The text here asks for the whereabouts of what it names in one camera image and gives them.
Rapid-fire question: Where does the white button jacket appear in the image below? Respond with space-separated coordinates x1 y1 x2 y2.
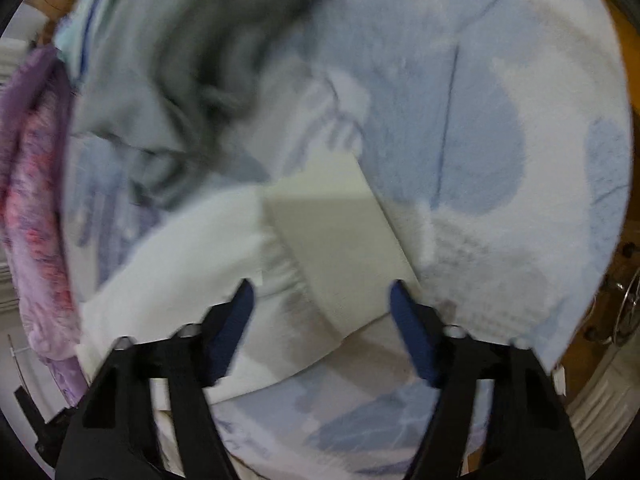
76 151 419 404

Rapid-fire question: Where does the purple floral quilt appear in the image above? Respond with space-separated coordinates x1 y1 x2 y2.
1 46 87 405

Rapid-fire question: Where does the floral bed sheet mattress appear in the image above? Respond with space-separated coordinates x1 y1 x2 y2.
62 0 631 479

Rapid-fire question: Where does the grey folded garment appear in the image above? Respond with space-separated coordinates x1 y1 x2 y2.
74 0 311 209

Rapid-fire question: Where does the blue striped pillow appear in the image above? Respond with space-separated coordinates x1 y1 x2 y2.
53 0 116 89

